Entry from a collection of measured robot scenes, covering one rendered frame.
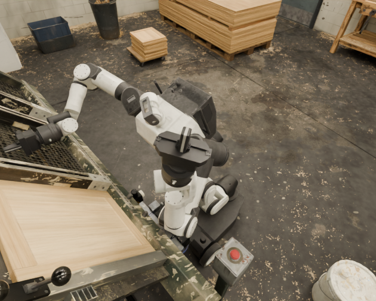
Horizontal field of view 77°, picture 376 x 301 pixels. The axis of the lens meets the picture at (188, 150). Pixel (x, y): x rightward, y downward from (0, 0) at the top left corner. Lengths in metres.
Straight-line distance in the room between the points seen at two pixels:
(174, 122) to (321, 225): 1.83
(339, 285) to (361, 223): 0.91
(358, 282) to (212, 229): 0.96
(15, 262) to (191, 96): 0.76
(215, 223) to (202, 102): 1.25
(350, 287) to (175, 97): 1.53
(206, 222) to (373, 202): 1.63
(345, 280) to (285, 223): 0.66
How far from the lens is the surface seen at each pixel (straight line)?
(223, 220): 2.01
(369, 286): 1.97
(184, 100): 0.97
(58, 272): 0.60
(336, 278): 1.89
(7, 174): 1.05
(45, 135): 1.18
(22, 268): 0.78
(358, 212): 2.71
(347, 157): 3.12
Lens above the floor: 1.96
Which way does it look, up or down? 47 degrees down
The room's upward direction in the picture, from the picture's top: straight up
